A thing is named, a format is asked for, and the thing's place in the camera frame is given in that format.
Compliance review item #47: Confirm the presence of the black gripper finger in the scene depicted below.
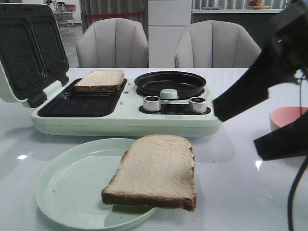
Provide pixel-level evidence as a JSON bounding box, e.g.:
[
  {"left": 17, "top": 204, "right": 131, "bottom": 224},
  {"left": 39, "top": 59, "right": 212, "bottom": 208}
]
[{"left": 254, "top": 111, "right": 308, "bottom": 160}]

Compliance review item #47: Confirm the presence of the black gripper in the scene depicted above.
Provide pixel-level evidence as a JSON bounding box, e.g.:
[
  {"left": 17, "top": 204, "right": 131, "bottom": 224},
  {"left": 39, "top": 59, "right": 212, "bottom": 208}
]
[{"left": 213, "top": 0, "right": 308, "bottom": 122}]

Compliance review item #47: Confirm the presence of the pink bowl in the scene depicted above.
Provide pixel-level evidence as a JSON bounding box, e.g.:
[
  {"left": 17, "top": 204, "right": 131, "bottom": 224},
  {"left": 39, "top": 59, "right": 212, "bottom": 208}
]
[{"left": 269, "top": 106, "right": 308, "bottom": 131}]

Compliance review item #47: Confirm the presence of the slice of bread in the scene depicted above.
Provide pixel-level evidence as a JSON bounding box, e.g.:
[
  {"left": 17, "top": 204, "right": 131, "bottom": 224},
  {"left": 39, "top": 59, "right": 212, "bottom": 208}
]
[
  {"left": 74, "top": 70, "right": 125, "bottom": 92},
  {"left": 101, "top": 134, "right": 196, "bottom": 212}
]

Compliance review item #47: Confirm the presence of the mint green sandwich maker lid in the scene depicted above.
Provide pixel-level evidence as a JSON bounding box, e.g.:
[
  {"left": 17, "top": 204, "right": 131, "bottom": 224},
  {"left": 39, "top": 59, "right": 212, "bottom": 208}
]
[{"left": 0, "top": 3, "right": 69, "bottom": 108}]

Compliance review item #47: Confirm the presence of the mint green breakfast maker base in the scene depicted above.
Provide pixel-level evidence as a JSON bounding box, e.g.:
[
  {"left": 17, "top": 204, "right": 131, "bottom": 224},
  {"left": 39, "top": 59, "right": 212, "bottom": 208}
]
[{"left": 32, "top": 78, "right": 221, "bottom": 137}]

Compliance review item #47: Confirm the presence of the right silver control knob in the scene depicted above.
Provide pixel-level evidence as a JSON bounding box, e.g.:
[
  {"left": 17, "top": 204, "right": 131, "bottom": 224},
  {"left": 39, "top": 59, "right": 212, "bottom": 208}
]
[{"left": 188, "top": 97, "right": 207, "bottom": 113}]

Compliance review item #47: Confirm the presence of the silver control knob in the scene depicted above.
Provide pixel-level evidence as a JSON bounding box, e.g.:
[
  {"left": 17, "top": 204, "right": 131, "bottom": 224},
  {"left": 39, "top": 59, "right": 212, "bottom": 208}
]
[
  {"left": 188, "top": 97, "right": 207, "bottom": 113},
  {"left": 143, "top": 96, "right": 161, "bottom": 112}
]

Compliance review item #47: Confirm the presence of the round black frying pan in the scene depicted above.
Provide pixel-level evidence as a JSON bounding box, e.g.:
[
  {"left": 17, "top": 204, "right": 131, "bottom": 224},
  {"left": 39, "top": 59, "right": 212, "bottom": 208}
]
[{"left": 134, "top": 71, "right": 206, "bottom": 100}]

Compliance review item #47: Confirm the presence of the right beige upholstered chair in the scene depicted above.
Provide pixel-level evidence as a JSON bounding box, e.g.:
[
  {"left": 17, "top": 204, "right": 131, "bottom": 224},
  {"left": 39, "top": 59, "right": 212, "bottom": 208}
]
[{"left": 174, "top": 20, "right": 261, "bottom": 68}]

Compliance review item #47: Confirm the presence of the beige upholstered chair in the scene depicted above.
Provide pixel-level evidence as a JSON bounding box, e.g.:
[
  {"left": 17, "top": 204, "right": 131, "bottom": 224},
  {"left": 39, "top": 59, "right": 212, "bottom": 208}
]
[
  {"left": 174, "top": 20, "right": 261, "bottom": 68},
  {"left": 76, "top": 18, "right": 149, "bottom": 68}
]

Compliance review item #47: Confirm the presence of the grey counter with white top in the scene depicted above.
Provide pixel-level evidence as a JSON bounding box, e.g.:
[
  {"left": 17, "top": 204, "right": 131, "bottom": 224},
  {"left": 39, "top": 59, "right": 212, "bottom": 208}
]
[{"left": 191, "top": 9, "right": 282, "bottom": 48}]

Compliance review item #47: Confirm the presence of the fruit plate on counter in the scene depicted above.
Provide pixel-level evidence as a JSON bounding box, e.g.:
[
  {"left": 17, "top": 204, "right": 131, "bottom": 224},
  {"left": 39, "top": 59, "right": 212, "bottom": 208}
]
[{"left": 248, "top": 0, "right": 270, "bottom": 10}]

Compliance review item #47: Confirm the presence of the left silver control knob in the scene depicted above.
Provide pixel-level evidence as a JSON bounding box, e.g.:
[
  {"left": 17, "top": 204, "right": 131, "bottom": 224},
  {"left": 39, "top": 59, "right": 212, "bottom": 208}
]
[{"left": 143, "top": 96, "right": 161, "bottom": 112}]

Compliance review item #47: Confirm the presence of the white cabinet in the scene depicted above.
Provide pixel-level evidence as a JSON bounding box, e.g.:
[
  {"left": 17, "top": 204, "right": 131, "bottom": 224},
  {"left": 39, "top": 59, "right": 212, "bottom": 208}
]
[{"left": 148, "top": 0, "right": 192, "bottom": 68}]

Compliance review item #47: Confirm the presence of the red barrier tape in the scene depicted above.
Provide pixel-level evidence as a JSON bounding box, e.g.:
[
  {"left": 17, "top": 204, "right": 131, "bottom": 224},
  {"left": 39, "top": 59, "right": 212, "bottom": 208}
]
[{"left": 84, "top": 12, "right": 141, "bottom": 18}]

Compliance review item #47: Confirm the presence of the left beige upholstered chair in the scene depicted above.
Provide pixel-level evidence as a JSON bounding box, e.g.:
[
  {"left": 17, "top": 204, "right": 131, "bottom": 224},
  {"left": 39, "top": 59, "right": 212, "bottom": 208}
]
[{"left": 76, "top": 18, "right": 149, "bottom": 68}]

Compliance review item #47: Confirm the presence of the background workbench with monitor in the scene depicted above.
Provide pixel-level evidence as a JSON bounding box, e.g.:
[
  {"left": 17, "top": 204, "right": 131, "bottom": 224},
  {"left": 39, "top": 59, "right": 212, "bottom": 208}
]
[{"left": 43, "top": 0, "right": 76, "bottom": 27}]

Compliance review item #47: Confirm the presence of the mint green round plate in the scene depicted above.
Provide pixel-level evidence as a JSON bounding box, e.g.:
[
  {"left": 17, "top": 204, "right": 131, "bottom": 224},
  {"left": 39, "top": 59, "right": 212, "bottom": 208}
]
[{"left": 36, "top": 138, "right": 157, "bottom": 231}]

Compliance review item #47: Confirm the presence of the black cable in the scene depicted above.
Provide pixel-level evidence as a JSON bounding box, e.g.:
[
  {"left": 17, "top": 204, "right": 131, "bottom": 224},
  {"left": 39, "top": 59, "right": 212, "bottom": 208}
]
[{"left": 287, "top": 68, "right": 308, "bottom": 231}]

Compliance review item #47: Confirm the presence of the mint green pan handle knob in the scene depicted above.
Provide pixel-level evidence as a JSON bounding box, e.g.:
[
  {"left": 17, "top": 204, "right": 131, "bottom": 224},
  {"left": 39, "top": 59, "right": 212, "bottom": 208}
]
[{"left": 160, "top": 89, "right": 179, "bottom": 100}]

